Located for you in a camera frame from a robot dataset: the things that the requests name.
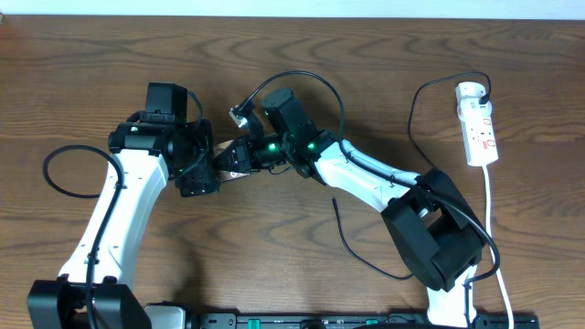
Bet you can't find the black charger cable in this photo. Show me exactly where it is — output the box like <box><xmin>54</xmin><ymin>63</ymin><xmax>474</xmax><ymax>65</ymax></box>
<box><xmin>331</xmin><ymin>71</ymin><xmax>493</xmax><ymax>281</ymax></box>

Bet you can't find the white power strip cord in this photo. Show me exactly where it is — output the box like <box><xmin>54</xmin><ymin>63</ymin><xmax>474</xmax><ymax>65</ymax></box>
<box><xmin>482</xmin><ymin>164</ymin><xmax>516</xmax><ymax>329</ymax></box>

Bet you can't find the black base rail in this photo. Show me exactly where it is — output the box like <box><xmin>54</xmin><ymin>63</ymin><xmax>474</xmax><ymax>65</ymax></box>
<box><xmin>145</xmin><ymin>301</ymin><xmax>540</xmax><ymax>329</ymax></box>

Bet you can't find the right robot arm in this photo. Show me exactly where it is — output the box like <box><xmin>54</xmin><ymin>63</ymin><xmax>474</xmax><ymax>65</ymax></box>
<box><xmin>215</xmin><ymin>89</ymin><xmax>489</xmax><ymax>327</ymax></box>

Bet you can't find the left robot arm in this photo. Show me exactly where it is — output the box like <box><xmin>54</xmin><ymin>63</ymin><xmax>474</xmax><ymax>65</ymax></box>
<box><xmin>27</xmin><ymin>82</ymin><xmax>220</xmax><ymax>328</ymax></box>

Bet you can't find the white power strip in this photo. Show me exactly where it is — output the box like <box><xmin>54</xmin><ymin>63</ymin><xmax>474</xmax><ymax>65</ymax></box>
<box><xmin>455</xmin><ymin>81</ymin><xmax>498</xmax><ymax>167</ymax></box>

